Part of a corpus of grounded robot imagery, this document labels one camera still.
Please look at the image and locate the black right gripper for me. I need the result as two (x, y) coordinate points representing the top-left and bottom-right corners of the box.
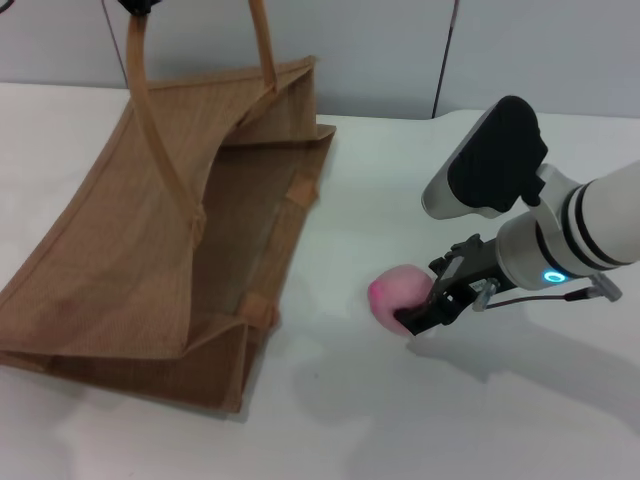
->
(393, 233), (517, 338)

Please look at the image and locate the pink peach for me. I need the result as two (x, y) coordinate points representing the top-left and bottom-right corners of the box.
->
(368, 264), (434, 337)

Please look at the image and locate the brown woven handbag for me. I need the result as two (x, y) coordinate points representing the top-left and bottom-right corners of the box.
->
(0, 0), (337, 415)

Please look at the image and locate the silver cable plug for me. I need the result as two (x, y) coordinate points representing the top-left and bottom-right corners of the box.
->
(471, 276), (502, 312)

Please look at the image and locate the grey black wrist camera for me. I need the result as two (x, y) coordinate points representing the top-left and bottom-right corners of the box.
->
(420, 94), (550, 222)

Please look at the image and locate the small grey cable connector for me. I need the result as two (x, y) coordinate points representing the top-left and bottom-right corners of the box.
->
(585, 272), (623, 302)

